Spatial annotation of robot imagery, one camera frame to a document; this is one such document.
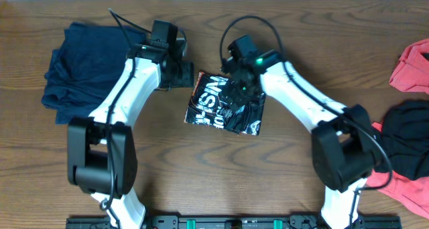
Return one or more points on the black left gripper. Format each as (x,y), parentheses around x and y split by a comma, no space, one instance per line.
(188,75)

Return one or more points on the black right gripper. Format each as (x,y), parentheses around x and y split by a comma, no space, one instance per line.
(232,93)

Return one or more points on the black orange contour-pattern shirt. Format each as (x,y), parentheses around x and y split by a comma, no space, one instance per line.
(206,108)

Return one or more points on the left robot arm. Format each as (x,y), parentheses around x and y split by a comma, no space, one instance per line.
(102,159)

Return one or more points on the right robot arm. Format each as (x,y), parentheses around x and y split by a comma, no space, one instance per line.
(344,151)

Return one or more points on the folded navy blue garment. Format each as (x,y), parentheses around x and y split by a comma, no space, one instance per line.
(84,70)

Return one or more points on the red garment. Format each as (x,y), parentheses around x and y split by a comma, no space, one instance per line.
(410,75)

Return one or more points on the black garment with logo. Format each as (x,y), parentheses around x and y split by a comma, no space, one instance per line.
(404,136)

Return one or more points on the black mounting rail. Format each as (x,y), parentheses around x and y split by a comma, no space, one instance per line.
(290,222)

